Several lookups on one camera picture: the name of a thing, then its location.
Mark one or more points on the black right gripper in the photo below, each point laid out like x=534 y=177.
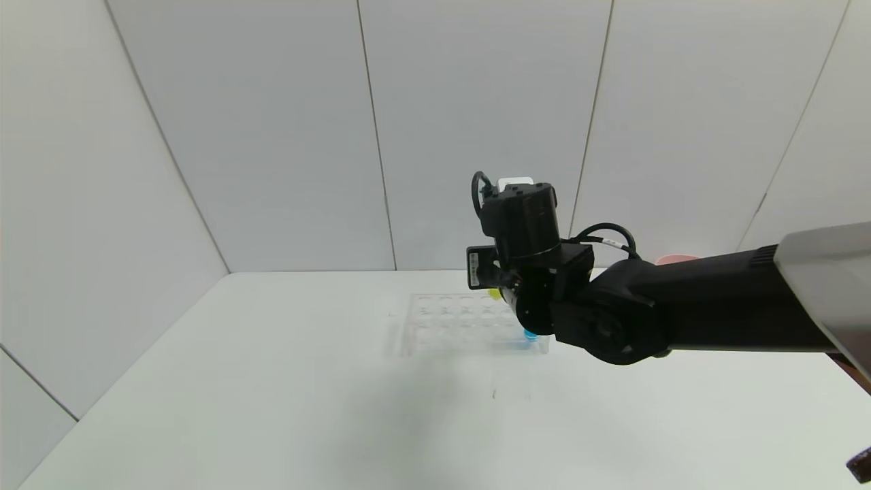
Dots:
x=475 y=267

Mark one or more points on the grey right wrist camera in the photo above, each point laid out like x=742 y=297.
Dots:
x=515 y=182

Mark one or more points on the yellow pigment test tube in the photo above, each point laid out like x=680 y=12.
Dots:
x=493 y=294

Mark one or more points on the pink bowl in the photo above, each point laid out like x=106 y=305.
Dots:
x=677 y=259

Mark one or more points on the clear plastic test tube rack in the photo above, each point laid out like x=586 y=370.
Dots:
x=442 y=327

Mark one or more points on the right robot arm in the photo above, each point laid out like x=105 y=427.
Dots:
x=714 y=306

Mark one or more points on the blue pigment test tube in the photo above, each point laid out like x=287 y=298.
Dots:
x=530 y=334

